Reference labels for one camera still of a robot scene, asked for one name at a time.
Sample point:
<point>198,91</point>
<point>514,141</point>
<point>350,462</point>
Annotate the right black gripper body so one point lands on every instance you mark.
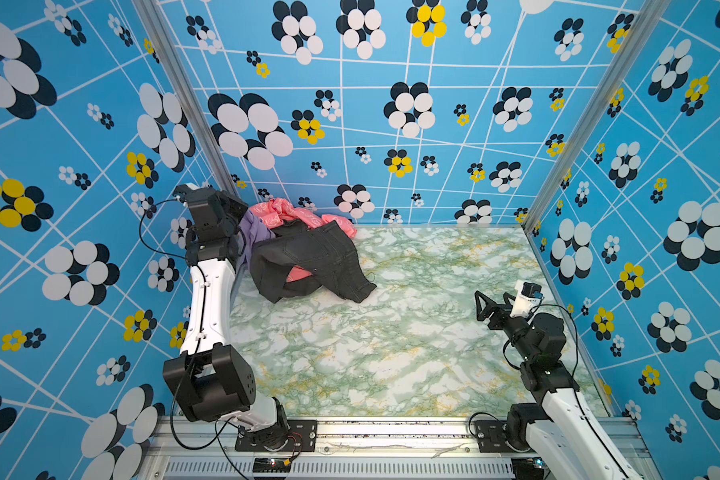
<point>518,329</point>

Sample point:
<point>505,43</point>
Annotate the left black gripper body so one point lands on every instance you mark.
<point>230,212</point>

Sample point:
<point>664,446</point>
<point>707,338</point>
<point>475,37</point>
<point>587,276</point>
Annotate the purple cloth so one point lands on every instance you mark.
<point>254,231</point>

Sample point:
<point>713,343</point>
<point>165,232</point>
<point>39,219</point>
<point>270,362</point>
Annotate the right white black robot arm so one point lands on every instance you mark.
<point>558,426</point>

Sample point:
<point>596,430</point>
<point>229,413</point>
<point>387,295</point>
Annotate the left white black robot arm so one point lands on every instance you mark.
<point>209,380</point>

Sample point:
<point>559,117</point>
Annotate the pink patterned cloth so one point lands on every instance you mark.
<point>281,217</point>

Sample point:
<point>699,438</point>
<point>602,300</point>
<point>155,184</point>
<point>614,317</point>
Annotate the black denim shorts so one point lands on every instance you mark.
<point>301,262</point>

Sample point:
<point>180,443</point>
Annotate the right controller board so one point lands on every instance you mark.
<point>529,469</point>

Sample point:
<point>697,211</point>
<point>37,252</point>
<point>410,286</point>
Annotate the controller board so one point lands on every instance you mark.
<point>272,465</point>
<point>529,469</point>

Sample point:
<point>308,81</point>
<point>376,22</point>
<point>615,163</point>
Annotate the left controller board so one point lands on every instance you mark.
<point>272,465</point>

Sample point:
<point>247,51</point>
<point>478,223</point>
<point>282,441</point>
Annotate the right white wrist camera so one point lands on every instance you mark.
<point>527,300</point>

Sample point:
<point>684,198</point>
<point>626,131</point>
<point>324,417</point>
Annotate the left aluminium corner post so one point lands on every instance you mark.
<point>158,31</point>

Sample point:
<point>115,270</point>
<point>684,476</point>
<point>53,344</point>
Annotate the aluminium corner post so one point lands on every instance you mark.
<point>158,31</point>
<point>646,21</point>

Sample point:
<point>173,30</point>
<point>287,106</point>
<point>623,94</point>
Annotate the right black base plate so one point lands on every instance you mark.
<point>494,436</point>

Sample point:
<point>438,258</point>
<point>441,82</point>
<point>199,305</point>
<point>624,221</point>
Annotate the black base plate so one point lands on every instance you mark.
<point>299,437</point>
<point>494,436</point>

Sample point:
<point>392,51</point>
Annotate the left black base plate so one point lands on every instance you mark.
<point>299,437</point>

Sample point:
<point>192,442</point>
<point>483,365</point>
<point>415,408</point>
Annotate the aluminium front rail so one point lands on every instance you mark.
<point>372,448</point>

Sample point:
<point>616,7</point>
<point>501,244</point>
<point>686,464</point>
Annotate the right aluminium corner post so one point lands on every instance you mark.
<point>646,21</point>

